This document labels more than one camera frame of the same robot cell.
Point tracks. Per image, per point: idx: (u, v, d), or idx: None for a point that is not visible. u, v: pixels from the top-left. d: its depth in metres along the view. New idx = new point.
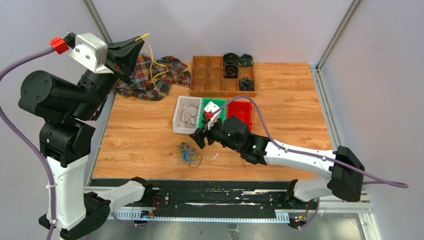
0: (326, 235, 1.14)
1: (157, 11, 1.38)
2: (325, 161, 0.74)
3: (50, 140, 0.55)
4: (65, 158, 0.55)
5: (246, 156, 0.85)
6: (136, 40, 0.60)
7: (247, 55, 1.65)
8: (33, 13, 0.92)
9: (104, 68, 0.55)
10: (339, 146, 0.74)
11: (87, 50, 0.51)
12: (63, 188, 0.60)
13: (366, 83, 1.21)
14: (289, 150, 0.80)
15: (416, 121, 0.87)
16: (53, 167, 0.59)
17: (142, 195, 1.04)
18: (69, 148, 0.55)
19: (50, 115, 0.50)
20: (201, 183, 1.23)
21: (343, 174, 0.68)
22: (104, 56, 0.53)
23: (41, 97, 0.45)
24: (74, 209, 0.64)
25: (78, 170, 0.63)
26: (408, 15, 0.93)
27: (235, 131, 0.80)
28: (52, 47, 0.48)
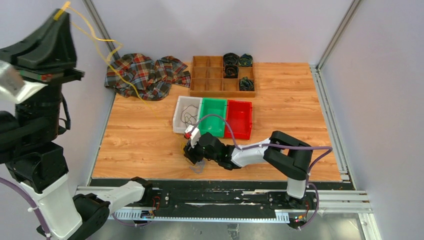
0: (326, 235, 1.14)
1: (158, 11, 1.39)
2: (262, 148, 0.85)
3: (16, 168, 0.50)
4: (36, 186, 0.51)
5: (222, 163, 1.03)
6: (55, 18, 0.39)
7: (247, 55, 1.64)
8: (35, 13, 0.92)
9: (28, 91, 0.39)
10: (272, 132, 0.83)
11: None
12: (44, 210, 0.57)
13: (366, 84, 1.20)
14: (242, 148, 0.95)
15: (416, 122, 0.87)
16: (30, 192, 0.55)
17: (142, 195, 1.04)
18: (38, 175, 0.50)
19: None
20: (201, 183, 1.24)
21: (273, 154, 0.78)
22: (17, 78, 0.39)
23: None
24: (67, 221, 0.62)
25: (56, 190, 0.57)
26: (409, 15, 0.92)
27: (209, 144, 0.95)
28: None
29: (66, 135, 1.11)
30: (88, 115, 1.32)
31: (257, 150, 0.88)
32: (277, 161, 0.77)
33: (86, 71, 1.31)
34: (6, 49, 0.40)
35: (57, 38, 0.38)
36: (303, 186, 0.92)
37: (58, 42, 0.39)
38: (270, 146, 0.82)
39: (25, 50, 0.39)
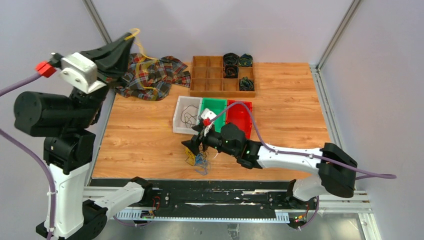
0: (326, 235, 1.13)
1: (158, 11, 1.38)
2: (312, 159, 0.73)
3: (55, 148, 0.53)
4: (67, 166, 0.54)
5: (242, 161, 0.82)
6: (126, 38, 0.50)
7: (247, 55, 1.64)
8: (34, 13, 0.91)
9: (96, 84, 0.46)
10: (326, 143, 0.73)
11: (75, 74, 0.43)
12: (63, 196, 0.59)
13: (366, 84, 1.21)
14: (279, 152, 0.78)
15: (416, 122, 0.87)
16: (55, 174, 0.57)
17: (142, 196, 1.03)
18: (72, 156, 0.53)
19: (47, 132, 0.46)
20: (201, 183, 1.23)
21: (331, 170, 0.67)
22: (94, 75, 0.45)
23: (33, 119, 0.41)
24: (73, 218, 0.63)
25: (77, 181, 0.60)
26: (409, 15, 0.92)
27: (234, 138, 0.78)
28: (38, 73, 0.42)
29: None
30: None
31: (304, 161, 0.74)
32: (334, 179, 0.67)
33: None
34: (87, 52, 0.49)
35: (123, 53, 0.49)
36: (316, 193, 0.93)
37: (122, 55, 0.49)
38: (323, 159, 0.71)
39: (98, 57, 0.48)
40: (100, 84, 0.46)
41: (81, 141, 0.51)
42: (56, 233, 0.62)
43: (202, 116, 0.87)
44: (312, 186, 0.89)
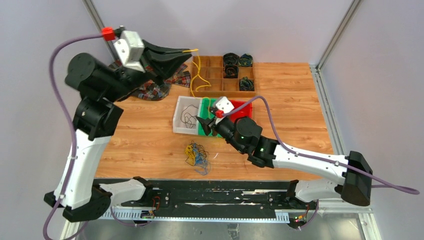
0: (326, 235, 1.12)
1: (158, 11, 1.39)
2: (338, 167, 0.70)
3: (85, 114, 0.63)
4: (94, 131, 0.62)
5: (254, 159, 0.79)
6: (183, 51, 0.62)
7: (247, 55, 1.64)
8: (34, 13, 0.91)
9: (136, 64, 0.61)
10: (351, 152, 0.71)
11: (124, 45, 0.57)
12: (81, 163, 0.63)
13: (366, 84, 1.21)
14: (300, 154, 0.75)
15: (416, 122, 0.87)
16: (79, 140, 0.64)
17: (142, 194, 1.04)
18: (100, 124, 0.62)
19: (88, 92, 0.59)
20: (201, 183, 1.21)
21: (357, 180, 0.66)
22: (137, 55, 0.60)
23: (84, 75, 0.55)
24: (83, 190, 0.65)
25: (96, 152, 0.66)
26: (409, 14, 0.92)
27: (252, 135, 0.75)
28: (102, 32, 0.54)
29: (66, 135, 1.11)
30: None
31: (328, 168, 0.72)
32: (358, 189, 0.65)
33: None
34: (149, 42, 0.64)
35: (173, 59, 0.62)
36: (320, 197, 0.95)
37: (172, 60, 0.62)
38: (350, 169, 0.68)
39: (155, 50, 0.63)
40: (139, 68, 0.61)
41: (112, 109, 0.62)
42: (63, 202, 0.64)
43: (217, 105, 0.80)
44: (321, 191, 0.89)
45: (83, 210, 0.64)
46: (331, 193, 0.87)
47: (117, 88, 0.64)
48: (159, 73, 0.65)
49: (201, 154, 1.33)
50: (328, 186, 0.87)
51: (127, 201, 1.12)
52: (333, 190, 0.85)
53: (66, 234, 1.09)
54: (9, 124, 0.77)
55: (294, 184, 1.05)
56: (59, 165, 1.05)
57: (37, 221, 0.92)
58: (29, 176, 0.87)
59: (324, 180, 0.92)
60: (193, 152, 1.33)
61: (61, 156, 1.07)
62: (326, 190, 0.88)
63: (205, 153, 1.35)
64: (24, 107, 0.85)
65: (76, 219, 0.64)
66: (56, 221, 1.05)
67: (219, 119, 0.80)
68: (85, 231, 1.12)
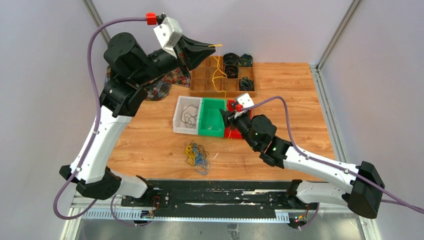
0: (326, 235, 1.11)
1: (157, 12, 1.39)
2: (347, 175, 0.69)
3: (113, 92, 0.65)
4: (119, 108, 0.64)
5: (265, 156, 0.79)
6: (209, 46, 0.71)
7: (247, 55, 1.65)
8: (35, 13, 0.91)
9: (172, 49, 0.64)
10: (364, 162, 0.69)
11: (166, 30, 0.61)
12: (102, 138, 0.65)
13: (366, 83, 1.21)
14: (310, 158, 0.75)
15: (416, 121, 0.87)
16: (103, 116, 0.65)
17: (142, 193, 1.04)
18: (125, 103, 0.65)
19: (122, 69, 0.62)
20: (201, 183, 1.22)
21: (365, 190, 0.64)
22: (175, 40, 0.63)
23: (123, 51, 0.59)
24: (98, 167, 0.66)
25: (116, 131, 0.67)
26: (410, 14, 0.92)
27: (265, 132, 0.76)
28: (146, 17, 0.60)
29: (66, 135, 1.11)
30: (88, 116, 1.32)
31: (336, 174, 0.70)
32: (365, 199, 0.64)
33: (86, 71, 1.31)
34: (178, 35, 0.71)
35: (202, 51, 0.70)
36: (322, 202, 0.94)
37: (200, 52, 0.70)
38: (358, 178, 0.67)
39: (187, 41, 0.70)
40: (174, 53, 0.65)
41: (138, 90, 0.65)
42: (79, 175, 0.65)
43: (238, 100, 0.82)
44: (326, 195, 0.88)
45: (95, 187, 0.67)
46: (336, 199, 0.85)
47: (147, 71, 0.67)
48: (186, 62, 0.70)
49: (201, 154, 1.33)
50: (333, 191, 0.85)
51: (127, 201, 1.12)
52: (338, 196, 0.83)
53: (66, 234, 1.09)
54: (9, 124, 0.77)
55: (296, 183, 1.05)
56: (59, 165, 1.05)
57: (37, 221, 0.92)
58: (29, 177, 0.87)
59: (331, 186, 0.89)
60: (193, 152, 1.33)
61: (61, 156, 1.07)
62: (331, 196, 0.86)
63: (205, 153, 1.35)
64: (26, 106, 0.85)
65: (87, 194, 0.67)
66: (57, 221, 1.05)
67: (239, 114, 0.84)
68: (85, 231, 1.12)
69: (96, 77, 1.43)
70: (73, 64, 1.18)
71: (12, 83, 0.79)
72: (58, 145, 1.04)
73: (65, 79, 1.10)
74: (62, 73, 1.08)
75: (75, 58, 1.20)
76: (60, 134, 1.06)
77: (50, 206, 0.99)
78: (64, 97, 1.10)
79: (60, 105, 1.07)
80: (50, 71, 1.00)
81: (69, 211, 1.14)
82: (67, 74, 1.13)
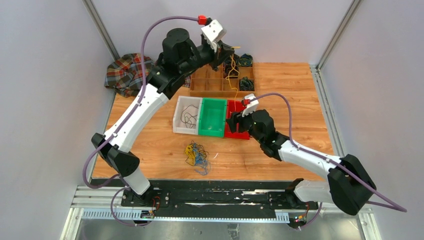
0: (326, 235, 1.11)
1: (157, 11, 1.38)
2: (329, 164, 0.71)
3: (160, 74, 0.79)
4: (164, 87, 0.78)
5: (264, 147, 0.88)
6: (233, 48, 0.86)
7: (247, 55, 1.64)
8: (35, 13, 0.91)
9: (215, 44, 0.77)
10: (348, 154, 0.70)
11: (216, 27, 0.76)
12: (143, 109, 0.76)
13: (366, 84, 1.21)
14: (300, 149, 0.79)
15: (417, 121, 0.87)
16: (147, 92, 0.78)
17: (145, 189, 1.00)
18: (169, 85, 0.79)
19: (174, 56, 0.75)
20: (201, 183, 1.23)
21: (341, 177, 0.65)
22: (220, 36, 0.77)
23: (179, 40, 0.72)
24: (131, 136, 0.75)
25: (154, 108, 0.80)
26: (410, 14, 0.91)
27: (261, 121, 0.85)
28: (198, 17, 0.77)
29: (67, 135, 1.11)
30: (88, 116, 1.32)
31: (319, 162, 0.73)
32: (339, 186, 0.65)
33: (86, 71, 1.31)
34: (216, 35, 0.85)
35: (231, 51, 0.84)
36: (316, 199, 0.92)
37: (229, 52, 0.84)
38: (338, 166, 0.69)
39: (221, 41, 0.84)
40: (216, 47, 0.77)
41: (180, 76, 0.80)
42: (113, 140, 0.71)
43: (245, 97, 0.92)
44: (318, 190, 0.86)
45: (123, 156, 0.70)
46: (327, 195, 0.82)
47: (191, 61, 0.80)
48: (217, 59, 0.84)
49: (201, 154, 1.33)
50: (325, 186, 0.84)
51: (127, 201, 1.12)
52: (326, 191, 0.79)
53: (66, 234, 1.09)
54: (8, 124, 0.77)
55: (297, 181, 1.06)
56: (59, 166, 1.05)
57: (36, 221, 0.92)
58: (30, 177, 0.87)
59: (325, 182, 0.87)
60: (193, 152, 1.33)
61: (62, 156, 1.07)
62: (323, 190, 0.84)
63: (205, 153, 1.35)
64: (25, 106, 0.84)
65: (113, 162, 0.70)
66: (57, 221, 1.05)
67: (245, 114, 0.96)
68: (85, 231, 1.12)
69: (96, 77, 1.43)
70: (73, 64, 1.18)
71: (11, 83, 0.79)
72: (58, 145, 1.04)
73: (65, 79, 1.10)
74: (62, 73, 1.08)
75: (75, 58, 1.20)
76: (60, 134, 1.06)
77: (49, 206, 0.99)
78: (64, 98, 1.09)
79: (61, 105, 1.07)
80: (51, 72, 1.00)
81: (68, 212, 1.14)
82: (67, 74, 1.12)
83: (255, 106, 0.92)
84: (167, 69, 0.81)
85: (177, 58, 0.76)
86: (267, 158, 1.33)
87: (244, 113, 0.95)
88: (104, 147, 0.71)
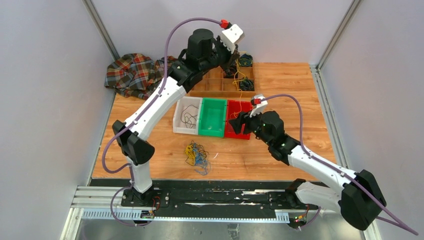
0: (326, 235, 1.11)
1: (157, 11, 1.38)
2: (343, 178, 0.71)
3: (181, 68, 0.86)
4: (184, 79, 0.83)
5: (273, 150, 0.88)
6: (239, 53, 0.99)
7: (247, 55, 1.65)
8: (35, 13, 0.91)
9: (233, 45, 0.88)
10: (363, 170, 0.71)
11: (237, 31, 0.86)
12: (163, 99, 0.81)
13: (366, 83, 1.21)
14: (313, 157, 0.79)
15: (417, 121, 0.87)
16: (167, 84, 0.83)
17: (149, 185, 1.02)
18: (188, 78, 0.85)
19: (197, 52, 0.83)
20: (201, 183, 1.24)
21: (356, 194, 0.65)
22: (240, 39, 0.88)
23: (205, 38, 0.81)
24: (149, 125, 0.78)
25: (173, 99, 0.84)
26: (411, 14, 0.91)
27: (271, 123, 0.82)
28: (221, 21, 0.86)
29: (66, 135, 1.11)
30: (88, 115, 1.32)
31: (333, 175, 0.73)
32: (353, 202, 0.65)
33: (86, 71, 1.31)
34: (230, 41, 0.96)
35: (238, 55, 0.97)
36: (320, 204, 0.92)
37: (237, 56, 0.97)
38: (353, 182, 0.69)
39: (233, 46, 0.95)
40: (233, 48, 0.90)
41: (198, 72, 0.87)
42: (133, 128, 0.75)
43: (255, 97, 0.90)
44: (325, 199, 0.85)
45: (142, 143, 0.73)
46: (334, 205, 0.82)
47: (209, 59, 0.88)
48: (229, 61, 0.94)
49: (201, 154, 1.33)
50: (333, 196, 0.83)
51: (127, 201, 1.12)
52: (335, 201, 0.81)
53: (66, 234, 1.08)
54: (8, 124, 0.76)
55: (299, 181, 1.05)
56: (59, 165, 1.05)
57: (36, 221, 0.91)
58: (29, 177, 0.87)
59: (331, 190, 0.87)
60: (193, 152, 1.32)
61: (61, 156, 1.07)
62: (330, 200, 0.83)
63: (205, 153, 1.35)
64: (24, 106, 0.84)
65: (132, 148, 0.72)
66: (57, 221, 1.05)
67: (252, 115, 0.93)
68: (85, 231, 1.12)
69: (96, 77, 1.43)
70: (73, 63, 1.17)
71: (11, 83, 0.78)
72: (58, 145, 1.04)
73: (65, 79, 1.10)
74: (61, 72, 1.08)
75: (75, 58, 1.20)
76: (60, 133, 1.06)
77: (50, 206, 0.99)
78: (64, 98, 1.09)
79: (61, 105, 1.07)
80: (51, 72, 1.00)
81: (68, 212, 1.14)
82: (67, 74, 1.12)
83: (264, 106, 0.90)
84: (187, 65, 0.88)
85: (199, 55, 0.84)
86: (267, 158, 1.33)
87: (252, 113, 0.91)
88: (125, 133, 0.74)
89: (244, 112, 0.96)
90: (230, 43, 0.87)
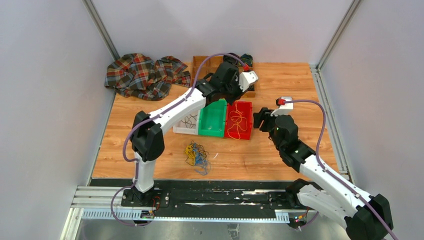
0: (326, 235, 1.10)
1: (158, 11, 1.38)
2: (357, 200, 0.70)
3: (205, 85, 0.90)
4: (207, 93, 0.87)
5: (284, 155, 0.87)
6: None
7: (247, 55, 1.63)
8: (35, 13, 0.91)
9: (245, 86, 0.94)
10: (379, 195, 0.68)
11: (253, 75, 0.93)
12: (188, 103, 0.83)
13: (366, 84, 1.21)
14: (327, 172, 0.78)
15: (417, 121, 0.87)
16: (194, 92, 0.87)
17: (147, 189, 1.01)
18: (209, 94, 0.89)
19: (223, 76, 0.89)
20: (201, 183, 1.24)
21: (369, 219, 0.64)
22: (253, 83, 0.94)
23: (234, 67, 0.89)
24: (170, 122, 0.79)
25: (195, 107, 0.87)
26: (411, 14, 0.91)
27: (284, 127, 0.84)
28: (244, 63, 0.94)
29: (66, 135, 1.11)
30: (88, 116, 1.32)
31: (346, 194, 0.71)
32: (365, 226, 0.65)
33: (86, 71, 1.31)
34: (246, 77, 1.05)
35: None
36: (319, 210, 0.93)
37: None
38: (367, 206, 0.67)
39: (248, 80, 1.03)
40: (245, 88, 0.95)
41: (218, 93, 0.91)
42: (157, 120, 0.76)
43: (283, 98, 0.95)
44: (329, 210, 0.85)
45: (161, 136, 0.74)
46: (338, 218, 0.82)
47: (229, 88, 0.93)
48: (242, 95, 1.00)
49: (201, 154, 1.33)
50: (338, 209, 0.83)
51: (127, 201, 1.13)
52: (340, 215, 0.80)
53: (65, 234, 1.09)
54: (8, 124, 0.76)
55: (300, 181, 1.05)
56: (59, 165, 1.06)
57: (36, 221, 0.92)
58: (28, 176, 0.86)
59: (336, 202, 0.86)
60: (193, 152, 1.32)
61: (61, 156, 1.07)
62: (333, 212, 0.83)
63: (205, 153, 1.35)
64: (23, 106, 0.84)
65: (150, 139, 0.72)
66: (57, 221, 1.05)
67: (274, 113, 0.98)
68: (85, 231, 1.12)
69: (96, 78, 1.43)
70: (73, 63, 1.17)
71: (11, 82, 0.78)
72: (58, 146, 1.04)
73: (65, 79, 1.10)
74: (61, 72, 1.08)
75: (76, 58, 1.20)
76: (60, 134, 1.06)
77: (49, 206, 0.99)
78: (64, 98, 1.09)
79: (61, 105, 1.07)
80: (51, 72, 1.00)
81: (68, 212, 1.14)
82: (67, 74, 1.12)
83: (287, 109, 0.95)
84: (211, 84, 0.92)
85: (224, 79, 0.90)
86: (268, 158, 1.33)
87: (273, 112, 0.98)
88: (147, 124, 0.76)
89: (266, 109, 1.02)
90: (246, 83, 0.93)
